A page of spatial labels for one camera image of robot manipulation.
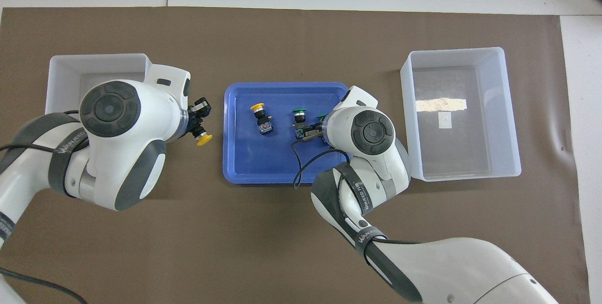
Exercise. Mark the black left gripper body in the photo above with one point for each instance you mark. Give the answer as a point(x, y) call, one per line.
point(192, 116)

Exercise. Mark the green push button switch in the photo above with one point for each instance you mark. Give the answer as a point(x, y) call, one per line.
point(299, 118)
point(321, 116)

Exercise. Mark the yellow push button switch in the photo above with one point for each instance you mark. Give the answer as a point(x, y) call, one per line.
point(262, 118)
point(203, 140)

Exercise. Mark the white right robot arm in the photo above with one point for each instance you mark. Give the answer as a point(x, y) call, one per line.
point(371, 134)

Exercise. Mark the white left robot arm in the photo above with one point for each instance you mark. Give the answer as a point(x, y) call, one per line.
point(117, 163)

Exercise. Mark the blue plastic tray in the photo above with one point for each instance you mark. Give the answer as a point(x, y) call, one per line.
point(254, 163)

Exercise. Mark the brown table mat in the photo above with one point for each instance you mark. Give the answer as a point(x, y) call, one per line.
point(282, 36)

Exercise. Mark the translucent white plastic box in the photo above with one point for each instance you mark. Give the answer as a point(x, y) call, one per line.
point(470, 172)
point(70, 66)

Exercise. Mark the white paper label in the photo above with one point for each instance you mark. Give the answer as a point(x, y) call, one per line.
point(444, 120)

